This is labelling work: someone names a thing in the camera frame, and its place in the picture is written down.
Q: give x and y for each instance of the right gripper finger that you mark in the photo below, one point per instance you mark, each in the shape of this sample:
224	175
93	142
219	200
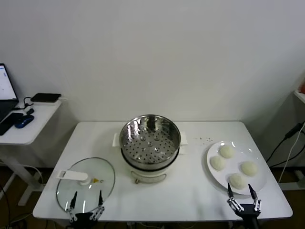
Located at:
253	192
230	193

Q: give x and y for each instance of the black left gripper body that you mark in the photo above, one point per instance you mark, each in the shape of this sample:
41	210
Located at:
83	217

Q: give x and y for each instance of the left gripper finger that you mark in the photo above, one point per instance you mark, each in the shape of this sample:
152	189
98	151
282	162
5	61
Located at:
73	202
101	200

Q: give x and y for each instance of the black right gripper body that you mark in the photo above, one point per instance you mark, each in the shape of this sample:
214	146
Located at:
247	210

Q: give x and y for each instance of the white steamed baozi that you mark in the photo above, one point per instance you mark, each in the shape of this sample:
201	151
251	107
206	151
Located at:
237	181
249	168
226	151
217	163

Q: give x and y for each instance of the stainless steel steamer basket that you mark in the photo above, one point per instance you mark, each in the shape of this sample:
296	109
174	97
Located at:
133	133

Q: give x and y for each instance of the white round plate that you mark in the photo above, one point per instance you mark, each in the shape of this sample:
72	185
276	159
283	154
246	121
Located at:
250	152

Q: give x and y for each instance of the white power strip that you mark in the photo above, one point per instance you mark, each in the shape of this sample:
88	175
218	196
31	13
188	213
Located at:
299	173

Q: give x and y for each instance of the scattered dark crumbs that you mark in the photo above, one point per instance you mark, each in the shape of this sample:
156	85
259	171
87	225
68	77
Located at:
207	139

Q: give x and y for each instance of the white side desk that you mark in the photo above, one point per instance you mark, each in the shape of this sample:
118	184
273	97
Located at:
35	128

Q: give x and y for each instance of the blue computer mouse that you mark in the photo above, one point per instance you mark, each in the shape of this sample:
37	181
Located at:
23	121

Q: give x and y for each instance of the small black adapter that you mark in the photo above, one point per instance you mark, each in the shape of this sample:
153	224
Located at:
30	111

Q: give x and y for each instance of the black smartphone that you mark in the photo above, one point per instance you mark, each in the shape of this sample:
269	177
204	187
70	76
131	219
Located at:
9	122

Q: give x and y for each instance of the flat black box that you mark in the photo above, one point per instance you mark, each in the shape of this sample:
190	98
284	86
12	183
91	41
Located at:
45	96

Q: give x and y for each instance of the orange object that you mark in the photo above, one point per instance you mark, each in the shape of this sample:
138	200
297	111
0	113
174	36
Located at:
303	88

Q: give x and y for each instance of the black laptop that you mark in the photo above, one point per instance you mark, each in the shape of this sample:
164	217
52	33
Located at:
7	83

